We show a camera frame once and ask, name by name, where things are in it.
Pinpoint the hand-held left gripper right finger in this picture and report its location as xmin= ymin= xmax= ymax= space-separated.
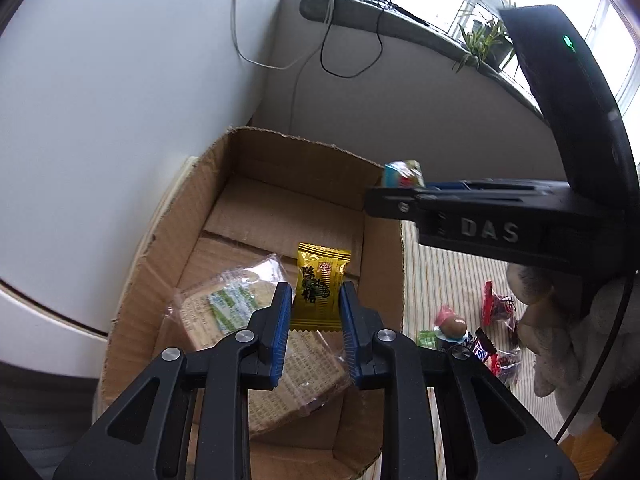
xmin=339 ymin=281 xmax=581 ymax=480

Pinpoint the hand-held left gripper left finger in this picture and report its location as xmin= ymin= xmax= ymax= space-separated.
xmin=52 ymin=281 xmax=293 ymax=480

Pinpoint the thin white cable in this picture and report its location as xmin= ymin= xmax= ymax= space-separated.
xmin=287 ymin=10 xmax=332 ymax=136

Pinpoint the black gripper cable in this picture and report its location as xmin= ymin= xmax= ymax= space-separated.
xmin=554 ymin=277 xmax=632 ymax=443

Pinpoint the colourful small candy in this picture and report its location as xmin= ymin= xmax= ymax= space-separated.
xmin=382 ymin=159 xmax=426 ymax=190

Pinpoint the grey window sill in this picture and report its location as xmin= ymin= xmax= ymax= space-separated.
xmin=299 ymin=0 xmax=546 ymax=121

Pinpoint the yellow candy packet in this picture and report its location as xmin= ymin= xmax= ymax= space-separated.
xmin=289 ymin=242 xmax=352 ymax=333

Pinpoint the clear braised egg packet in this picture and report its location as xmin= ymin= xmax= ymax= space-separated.
xmin=432 ymin=305 xmax=471 ymax=343

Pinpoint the cardboard box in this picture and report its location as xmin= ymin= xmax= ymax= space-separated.
xmin=95 ymin=126 xmax=406 ymax=480

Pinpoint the red-edged clear date packet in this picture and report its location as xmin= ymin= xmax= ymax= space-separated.
xmin=487 ymin=345 xmax=523 ymax=387
xmin=481 ymin=281 xmax=518 ymax=328

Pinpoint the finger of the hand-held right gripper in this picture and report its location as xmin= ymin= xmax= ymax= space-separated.
xmin=424 ymin=178 xmax=571 ymax=202
xmin=364 ymin=186 xmax=426 ymax=222

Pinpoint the green potted plant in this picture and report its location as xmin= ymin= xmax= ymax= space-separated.
xmin=452 ymin=0 xmax=518 ymax=73

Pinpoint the person's right hand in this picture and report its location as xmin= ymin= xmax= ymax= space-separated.
xmin=504 ymin=262 xmax=628 ymax=437

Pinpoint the brown chocolate bar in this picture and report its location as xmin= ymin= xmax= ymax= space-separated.
xmin=462 ymin=327 xmax=496 ymax=362

